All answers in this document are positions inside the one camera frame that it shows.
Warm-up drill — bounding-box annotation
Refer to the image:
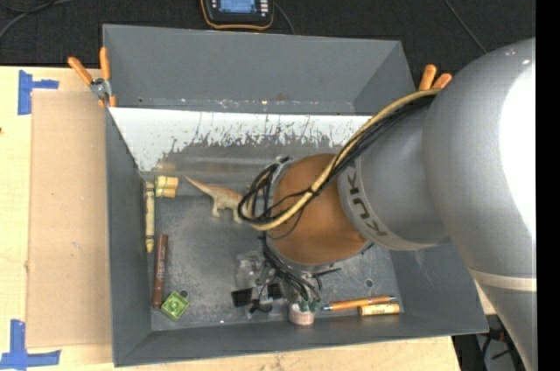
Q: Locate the pink and white roll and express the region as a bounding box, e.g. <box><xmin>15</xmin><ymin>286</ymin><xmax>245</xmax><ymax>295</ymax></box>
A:
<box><xmin>288</xmin><ymin>302</ymin><xmax>316</xmax><ymax>327</ymax></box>

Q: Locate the tan toy dinosaur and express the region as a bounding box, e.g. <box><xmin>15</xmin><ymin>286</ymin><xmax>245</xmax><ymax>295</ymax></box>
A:
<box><xmin>183</xmin><ymin>175</ymin><xmax>247</xmax><ymax>226</ymax></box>

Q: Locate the green toy brick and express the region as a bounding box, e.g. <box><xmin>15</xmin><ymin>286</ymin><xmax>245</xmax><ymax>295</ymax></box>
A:
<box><xmin>159</xmin><ymin>290</ymin><xmax>192</xmax><ymax>322</ymax></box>

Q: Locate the brown crayon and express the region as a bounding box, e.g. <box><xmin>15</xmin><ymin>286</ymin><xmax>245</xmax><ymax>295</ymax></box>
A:
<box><xmin>150</xmin><ymin>234</ymin><xmax>170</xmax><ymax>311</ymax></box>

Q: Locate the orange pen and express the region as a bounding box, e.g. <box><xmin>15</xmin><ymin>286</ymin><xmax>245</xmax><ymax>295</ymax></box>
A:
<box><xmin>322</xmin><ymin>295</ymin><xmax>397</xmax><ymax>312</ymax></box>

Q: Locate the yellow crayon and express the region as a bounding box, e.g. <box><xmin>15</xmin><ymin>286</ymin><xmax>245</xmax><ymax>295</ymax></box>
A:
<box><xmin>144</xmin><ymin>180</ymin><xmax>157</xmax><ymax>254</ymax></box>

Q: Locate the brown cardboard board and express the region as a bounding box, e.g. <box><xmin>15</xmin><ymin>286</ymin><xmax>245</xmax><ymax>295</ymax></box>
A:
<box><xmin>24</xmin><ymin>91</ymin><xmax>113</xmax><ymax>351</ymax></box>

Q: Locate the grey metal bin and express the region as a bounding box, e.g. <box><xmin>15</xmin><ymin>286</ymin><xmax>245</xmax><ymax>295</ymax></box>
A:
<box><xmin>101</xmin><ymin>24</ymin><xmax>490</xmax><ymax>367</ymax></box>

